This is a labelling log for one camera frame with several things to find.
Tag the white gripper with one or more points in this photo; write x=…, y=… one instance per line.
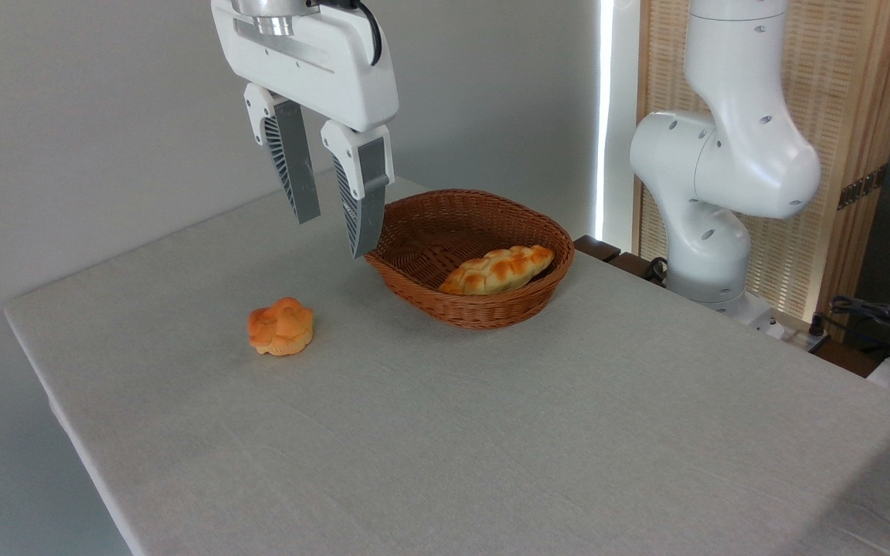
x=321, y=66

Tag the round orange bread roll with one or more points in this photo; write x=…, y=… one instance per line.
x=281, y=328

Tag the braided golden bread loaf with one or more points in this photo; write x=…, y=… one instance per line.
x=499, y=270

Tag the brown wicker basket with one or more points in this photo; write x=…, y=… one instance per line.
x=484, y=309

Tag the grey tablecloth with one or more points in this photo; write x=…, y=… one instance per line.
x=414, y=425

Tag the wooden slatted folding screen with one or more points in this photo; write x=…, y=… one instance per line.
x=854, y=93

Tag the dark metal screen hinge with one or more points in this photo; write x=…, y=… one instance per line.
x=862, y=187

